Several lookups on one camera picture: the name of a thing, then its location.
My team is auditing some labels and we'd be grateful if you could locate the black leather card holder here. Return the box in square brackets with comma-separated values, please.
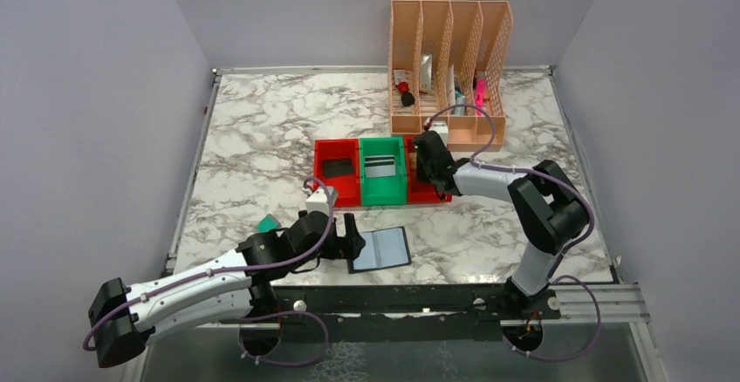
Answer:
[348, 227, 412, 274]

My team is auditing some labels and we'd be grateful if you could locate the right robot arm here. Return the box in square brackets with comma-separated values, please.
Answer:
[412, 130, 595, 303]

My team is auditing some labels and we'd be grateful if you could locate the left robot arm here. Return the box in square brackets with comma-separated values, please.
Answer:
[83, 211, 366, 368]

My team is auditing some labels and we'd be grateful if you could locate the silver striped card in bin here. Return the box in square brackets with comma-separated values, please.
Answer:
[362, 154, 396, 179]

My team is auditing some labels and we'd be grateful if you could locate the black card in bin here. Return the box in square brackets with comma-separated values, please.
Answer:
[321, 158, 355, 178]

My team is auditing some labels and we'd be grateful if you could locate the small green eraser block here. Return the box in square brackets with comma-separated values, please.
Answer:
[257, 215, 281, 233]

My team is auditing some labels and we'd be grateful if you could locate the right red plastic bin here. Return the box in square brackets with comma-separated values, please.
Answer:
[403, 135, 452, 205]

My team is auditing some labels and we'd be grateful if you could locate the red plastic bin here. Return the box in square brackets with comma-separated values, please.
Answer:
[403, 135, 452, 205]
[313, 139, 361, 208]

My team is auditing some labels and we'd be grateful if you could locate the green plastic bin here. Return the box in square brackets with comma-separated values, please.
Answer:
[359, 137, 408, 207]

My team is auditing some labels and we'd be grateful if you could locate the left red plastic bin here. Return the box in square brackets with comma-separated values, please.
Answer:
[313, 139, 361, 208]

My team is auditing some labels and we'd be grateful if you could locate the light blue glue stick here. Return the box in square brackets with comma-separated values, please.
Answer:
[452, 91, 466, 116]

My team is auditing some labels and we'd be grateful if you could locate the black round cap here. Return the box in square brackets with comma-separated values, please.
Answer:
[401, 92, 415, 107]

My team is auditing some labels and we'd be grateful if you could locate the pink highlighter pen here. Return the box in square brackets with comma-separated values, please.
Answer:
[474, 78, 487, 115]

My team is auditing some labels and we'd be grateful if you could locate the red round cap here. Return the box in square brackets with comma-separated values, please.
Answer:
[396, 81, 409, 94]

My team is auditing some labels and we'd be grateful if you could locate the grey white tube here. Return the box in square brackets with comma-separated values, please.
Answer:
[419, 54, 433, 93]

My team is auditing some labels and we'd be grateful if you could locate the peach plastic file organizer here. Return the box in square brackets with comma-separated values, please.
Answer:
[387, 0, 513, 151]

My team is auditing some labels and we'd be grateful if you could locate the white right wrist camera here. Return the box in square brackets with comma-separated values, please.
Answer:
[428, 121, 449, 143]

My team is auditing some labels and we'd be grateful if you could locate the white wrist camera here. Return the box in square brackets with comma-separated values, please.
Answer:
[305, 187, 334, 216]
[428, 121, 449, 143]

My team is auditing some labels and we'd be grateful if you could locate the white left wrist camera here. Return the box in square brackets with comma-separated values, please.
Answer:
[305, 187, 334, 216]

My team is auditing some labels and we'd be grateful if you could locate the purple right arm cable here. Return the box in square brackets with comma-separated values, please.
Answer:
[424, 103, 602, 363]

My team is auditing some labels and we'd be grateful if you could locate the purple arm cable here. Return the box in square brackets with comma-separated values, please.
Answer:
[424, 103, 602, 363]
[81, 177, 338, 352]

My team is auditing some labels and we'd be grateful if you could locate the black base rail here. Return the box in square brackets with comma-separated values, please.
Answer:
[232, 282, 560, 343]

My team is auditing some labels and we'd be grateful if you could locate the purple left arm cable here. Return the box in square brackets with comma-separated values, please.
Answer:
[81, 177, 338, 352]

